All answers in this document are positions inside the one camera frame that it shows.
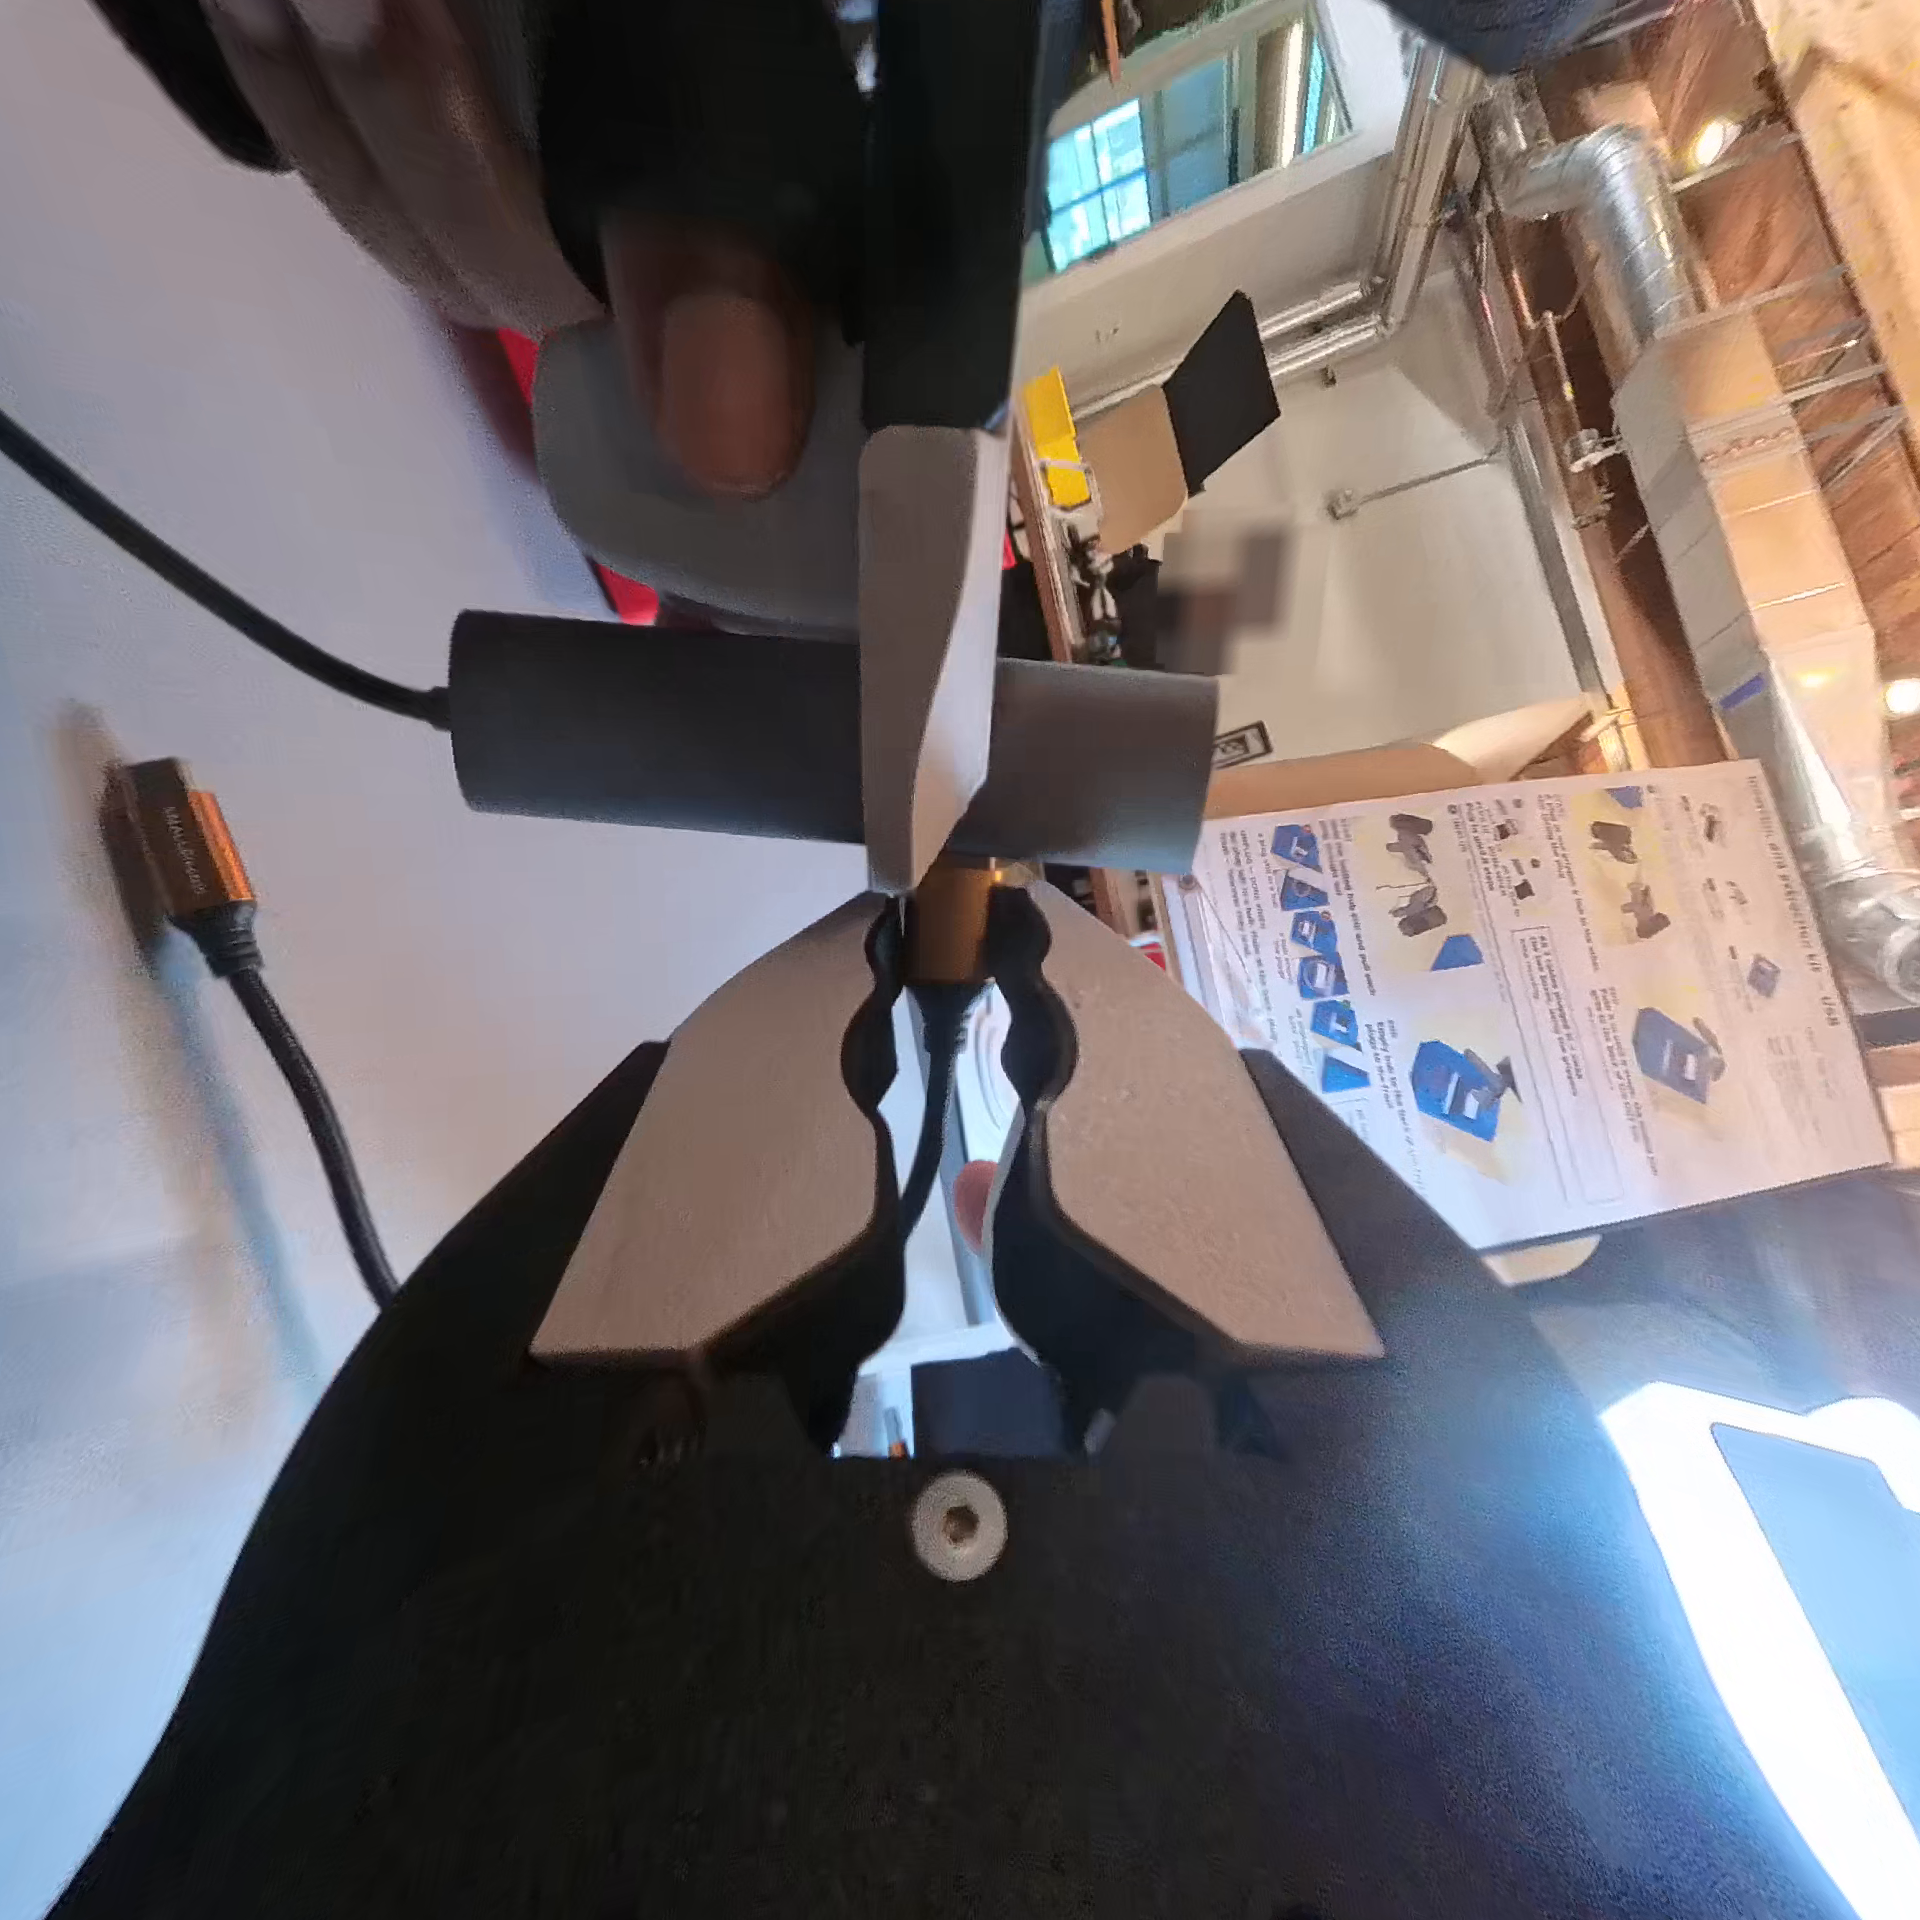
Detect cardboard box black flap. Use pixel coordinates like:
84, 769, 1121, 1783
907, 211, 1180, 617
1072, 287, 1285, 560

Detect person's left hand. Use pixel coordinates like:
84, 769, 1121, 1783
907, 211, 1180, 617
193, 0, 821, 500

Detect window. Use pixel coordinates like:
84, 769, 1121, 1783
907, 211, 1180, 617
1033, 13, 1352, 276

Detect white instruction poster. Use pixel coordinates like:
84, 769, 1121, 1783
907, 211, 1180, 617
1183, 756, 1892, 1254

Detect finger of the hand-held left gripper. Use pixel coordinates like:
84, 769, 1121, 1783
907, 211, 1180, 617
857, 423, 1013, 893

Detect black usb cable orange plugs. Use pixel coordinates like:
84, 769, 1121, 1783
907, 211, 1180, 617
95, 756, 1000, 1308

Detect person's black printed hoodie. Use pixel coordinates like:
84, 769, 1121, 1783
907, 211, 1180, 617
1500, 1170, 1920, 1920

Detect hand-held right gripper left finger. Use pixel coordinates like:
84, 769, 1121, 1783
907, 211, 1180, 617
528, 899, 913, 1370

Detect yellow plastic bin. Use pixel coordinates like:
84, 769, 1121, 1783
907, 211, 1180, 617
1020, 366, 1100, 512

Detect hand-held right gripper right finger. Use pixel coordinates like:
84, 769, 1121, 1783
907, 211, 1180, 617
981, 882, 1386, 1404

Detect black usb hub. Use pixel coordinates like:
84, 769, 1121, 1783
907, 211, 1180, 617
449, 606, 1220, 875

